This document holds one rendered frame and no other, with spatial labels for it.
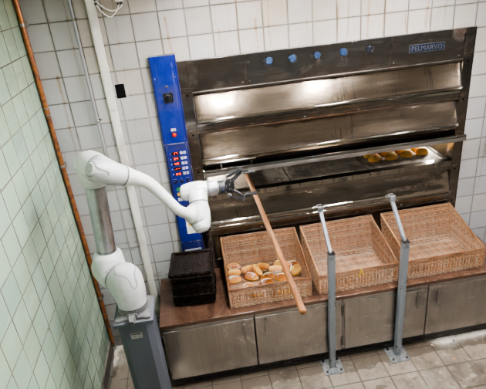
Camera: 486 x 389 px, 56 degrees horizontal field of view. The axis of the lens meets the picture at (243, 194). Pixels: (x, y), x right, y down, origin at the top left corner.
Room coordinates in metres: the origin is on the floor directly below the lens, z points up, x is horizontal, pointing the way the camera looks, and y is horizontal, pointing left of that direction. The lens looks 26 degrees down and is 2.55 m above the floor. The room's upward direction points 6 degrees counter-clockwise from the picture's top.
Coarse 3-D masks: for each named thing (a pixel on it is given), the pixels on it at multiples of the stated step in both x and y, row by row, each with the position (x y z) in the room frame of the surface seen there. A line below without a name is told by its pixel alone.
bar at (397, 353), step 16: (304, 208) 2.56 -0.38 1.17; (320, 208) 2.56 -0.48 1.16; (224, 224) 2.51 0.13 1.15; (400, 224) 2.49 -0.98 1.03; (400, 256) 2.42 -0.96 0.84; (400, 272) 2.40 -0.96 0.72; (400, 288) 2.39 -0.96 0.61; (400, 304) 2.39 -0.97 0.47; (400, 320) 2.39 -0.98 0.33; (400, 336) 2.39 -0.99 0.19; (400, 352) 2.39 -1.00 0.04; (336, 368) 2.33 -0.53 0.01
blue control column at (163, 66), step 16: (160, 64) 2.82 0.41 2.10; (176, 64) 2.83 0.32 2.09; (160, 80) 2.82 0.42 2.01; (176, 80) 2.83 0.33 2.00; (160, 96) 2.82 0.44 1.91; (176, 96) 2.83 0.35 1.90; (160, 112) 2.82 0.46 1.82; (176, 112) 2.83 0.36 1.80; (160, 128) 2.82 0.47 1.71; (176, 128) 2.82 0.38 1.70; (176, 144) 2.82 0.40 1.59; (192, 176) 2.83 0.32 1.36; (192, 240) 2.82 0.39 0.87
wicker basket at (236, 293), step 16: (240, 240) 2.85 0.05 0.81; (256, 240) 2.85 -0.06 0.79; (288, 240) 2.86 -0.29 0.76; (224, 256) 2.68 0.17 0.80; (240, 256) 2.82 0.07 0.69; (256, 256) 2.82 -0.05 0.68; (272, 256) 2.82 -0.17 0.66; (288, 256) 2.83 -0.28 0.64; (304, 256) 2.61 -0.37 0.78; (224, 272) 2.74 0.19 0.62; (304, 272) 2.59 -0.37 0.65; (240, 288) 2.39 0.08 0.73; (256, 288) 2.40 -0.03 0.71; (272, 288) 2.55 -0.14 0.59; (288, 288) 2.42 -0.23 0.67; (304, 288) 2.51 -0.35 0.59; (240, 304) 2.39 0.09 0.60; (256, 304) 2.40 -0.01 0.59
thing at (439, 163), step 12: (384, 168) 3.03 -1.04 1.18; (396, 168) 3.01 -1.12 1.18; (408, 168) 3.01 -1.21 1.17; (420, 168) 3.02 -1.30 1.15; (300, 180) 2.98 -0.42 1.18; (312, 180) 2.96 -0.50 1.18; (324, 180) 2.95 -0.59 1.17; (336, 180) 2.96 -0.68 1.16; (348, 180) 2.97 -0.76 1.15; (264, 192) 2.91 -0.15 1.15
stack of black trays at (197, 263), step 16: (176, 256) 2.70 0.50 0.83; (192, 256) 2.68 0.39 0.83; (208, 256) 2.65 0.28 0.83; (176, 272) 2.50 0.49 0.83; (192, 272) 2.47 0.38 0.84; (208, 272) 2.45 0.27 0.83; (176, 288) 2.45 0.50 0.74; (192, 288) 2.46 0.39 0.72; (208, 288) 2.46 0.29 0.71; (176, 304) 2.46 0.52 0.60; (192, 304) 2.46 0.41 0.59
